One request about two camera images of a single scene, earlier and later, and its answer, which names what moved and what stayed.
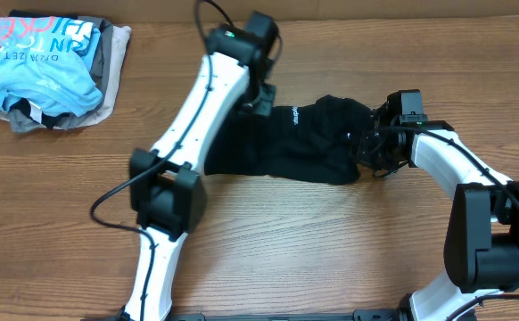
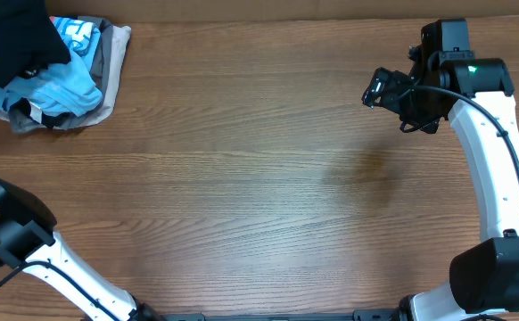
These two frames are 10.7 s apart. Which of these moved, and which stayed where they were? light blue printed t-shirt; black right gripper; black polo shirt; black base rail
Moved: black polo shirt; black right gripper
Stayed: black base rail; light blue printed t-shirt
